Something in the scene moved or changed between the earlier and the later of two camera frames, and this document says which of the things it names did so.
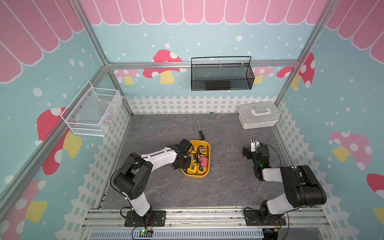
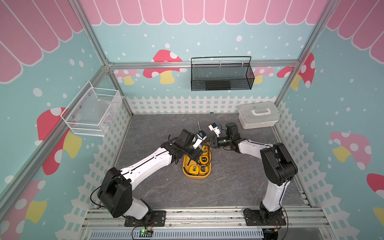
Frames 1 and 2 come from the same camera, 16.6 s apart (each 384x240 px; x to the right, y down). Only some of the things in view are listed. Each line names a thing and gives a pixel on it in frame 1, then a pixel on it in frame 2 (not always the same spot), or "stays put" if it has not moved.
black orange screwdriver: (201, 135) stays put
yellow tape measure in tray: (193, 169) stays put
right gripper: (251, 149) to (217, 142)
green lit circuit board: (145, 233) stays put
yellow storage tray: (200, 160) stays put
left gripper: (186, 165) to (196, 154)
